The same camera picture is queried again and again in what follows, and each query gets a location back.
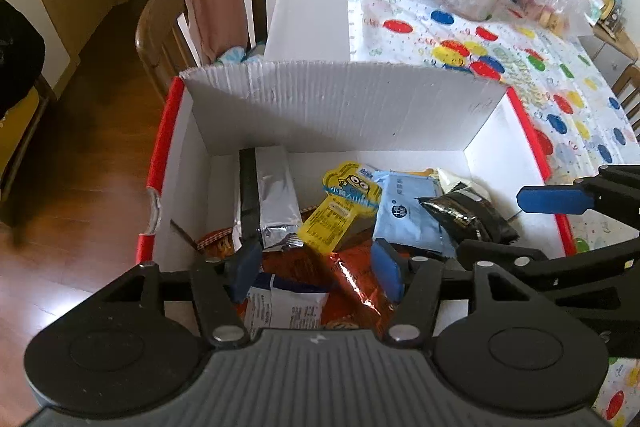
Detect light blue snack packet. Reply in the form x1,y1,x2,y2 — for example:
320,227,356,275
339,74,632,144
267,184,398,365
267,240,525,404
372,171,456,258

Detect pink towel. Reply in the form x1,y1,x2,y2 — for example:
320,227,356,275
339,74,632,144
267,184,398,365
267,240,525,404
184,0,248,65

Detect white printed snack packet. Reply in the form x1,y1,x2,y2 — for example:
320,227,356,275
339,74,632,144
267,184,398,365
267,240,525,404
244,272,329,338

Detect silver foil packet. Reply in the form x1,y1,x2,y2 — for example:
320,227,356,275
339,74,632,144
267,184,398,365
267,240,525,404
232,146,303,251

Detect yellow minion cheese stick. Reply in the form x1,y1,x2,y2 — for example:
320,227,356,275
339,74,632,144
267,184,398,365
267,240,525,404
296,161,382,255

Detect white drawer cabinet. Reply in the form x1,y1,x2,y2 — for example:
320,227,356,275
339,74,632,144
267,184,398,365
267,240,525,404
579,25,639,87

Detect balloon pattern tablecloth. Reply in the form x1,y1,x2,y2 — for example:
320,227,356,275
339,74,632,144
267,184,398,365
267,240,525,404
344,0,640,427

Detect black snack packet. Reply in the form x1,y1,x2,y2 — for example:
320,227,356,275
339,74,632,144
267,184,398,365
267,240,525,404
418,186,520,245

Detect red checkered snack bag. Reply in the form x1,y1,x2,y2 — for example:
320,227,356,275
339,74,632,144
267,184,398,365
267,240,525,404
196,228,234,259

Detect brown snack bag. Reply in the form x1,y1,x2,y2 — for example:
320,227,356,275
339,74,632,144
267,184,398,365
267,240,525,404
262,241,394,336

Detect yellow retro radio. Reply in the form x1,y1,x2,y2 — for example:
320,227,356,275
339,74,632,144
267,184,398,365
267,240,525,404
599,0,623,28

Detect cream white snack packet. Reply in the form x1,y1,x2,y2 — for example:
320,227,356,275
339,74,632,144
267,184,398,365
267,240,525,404
436,168,491,202

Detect dark wooden chair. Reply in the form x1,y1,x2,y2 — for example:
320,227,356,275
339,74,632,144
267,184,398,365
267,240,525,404
612,64,640,136

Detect wooden chair with towel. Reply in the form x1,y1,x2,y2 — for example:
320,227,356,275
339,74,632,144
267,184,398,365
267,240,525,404
136,0,268,100

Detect red white cardboard box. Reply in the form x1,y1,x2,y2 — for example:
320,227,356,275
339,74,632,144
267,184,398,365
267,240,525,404
137,62,572,272

